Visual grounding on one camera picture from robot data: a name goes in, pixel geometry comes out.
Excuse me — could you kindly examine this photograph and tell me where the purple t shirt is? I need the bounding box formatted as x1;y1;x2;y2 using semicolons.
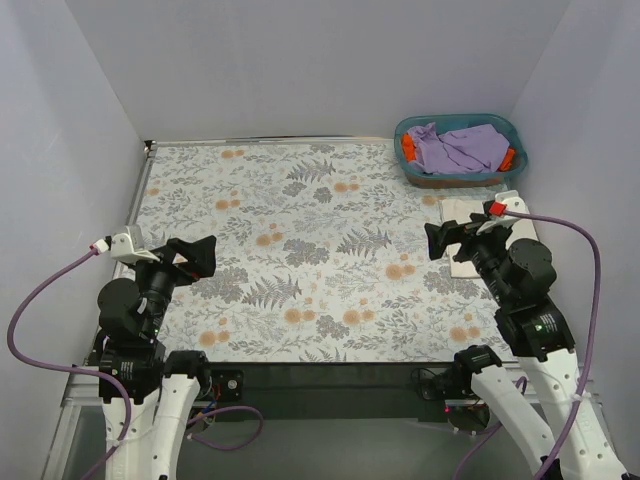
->
404;122;511;175

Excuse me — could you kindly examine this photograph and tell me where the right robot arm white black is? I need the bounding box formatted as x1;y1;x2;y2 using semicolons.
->
425;214;632;479

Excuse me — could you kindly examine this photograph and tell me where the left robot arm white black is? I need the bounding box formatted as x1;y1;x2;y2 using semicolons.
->
97;226;216;479

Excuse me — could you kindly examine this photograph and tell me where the folded white t shirt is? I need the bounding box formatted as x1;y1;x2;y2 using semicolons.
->
440;199;538;279

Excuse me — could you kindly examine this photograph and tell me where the teal plastic basket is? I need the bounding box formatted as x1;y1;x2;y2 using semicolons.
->
394;113;528;189

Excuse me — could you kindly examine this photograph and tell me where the orange t shirt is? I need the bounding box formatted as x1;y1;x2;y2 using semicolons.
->
401;133;517;172

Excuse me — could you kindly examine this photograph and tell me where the floral table cloth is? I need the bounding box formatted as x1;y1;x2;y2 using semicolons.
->
135;142;512;362

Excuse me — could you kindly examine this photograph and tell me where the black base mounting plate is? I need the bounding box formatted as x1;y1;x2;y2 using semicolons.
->
89;360;511;422

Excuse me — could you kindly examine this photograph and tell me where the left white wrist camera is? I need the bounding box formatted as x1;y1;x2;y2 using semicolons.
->
90;224;159;265

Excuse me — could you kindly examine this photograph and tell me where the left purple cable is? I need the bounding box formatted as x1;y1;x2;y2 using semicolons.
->
6;248;265;480

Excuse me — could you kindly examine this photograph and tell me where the aluminium frame rail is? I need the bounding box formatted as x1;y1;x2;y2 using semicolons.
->
42;369;626;480

